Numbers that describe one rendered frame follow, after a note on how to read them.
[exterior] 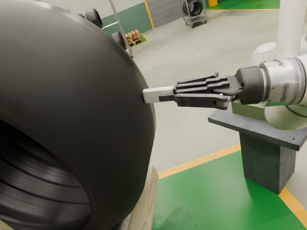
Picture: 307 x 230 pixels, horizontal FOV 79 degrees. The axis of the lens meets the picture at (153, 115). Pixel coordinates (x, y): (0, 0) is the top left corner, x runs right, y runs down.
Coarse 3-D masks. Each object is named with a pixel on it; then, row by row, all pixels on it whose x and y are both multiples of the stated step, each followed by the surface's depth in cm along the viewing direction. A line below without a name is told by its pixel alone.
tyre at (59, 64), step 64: (0, 0) 35; (0, 64) 24; (64, 64) 27; (128, 64) 41; (0, 128) 66; (64, 128) 26; (128, 128) 32; (0, 192) 59; (64, 192) 66; (128, 192) 36
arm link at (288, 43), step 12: (288, 0) 47; (300, 0) 46; (288, 12) 47; (300, 12) 46; (288, 24) 48; (300, 24) 47; (288, 36) 49; (300, 36) 48; (276, 48) 52; (288, 48) 49; (276, 108) 46; (276, 120) 48; (288, 120) 44; (300, 120) 42
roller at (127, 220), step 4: (128, 216) 53; (124, 220) 51; (128, 220) 52; (116, 224) 51; (120, 224) 50; (124, 224) 51; (128, 224) 52; (112, 228) 50; (116, 228) 50; (120, 228) 50; (124, 228) 50; (128, 228) 51
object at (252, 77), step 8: (240, 72) 36; (248, 72) 35; (256, 72) 34; (232, 80) 38; (240, 80) 36; (248, 80) 34; (256, 80) 34; (216, 88) 37; (224, 88) 36; (232, 88) 36; (240, 88) 35; (248, 88) 34; (256, 88) 34; (264, 88) 34; (240, 96) 35; (248, 96) 35; (256, 96) 35; (240, 104) 38; (248, 104) 37
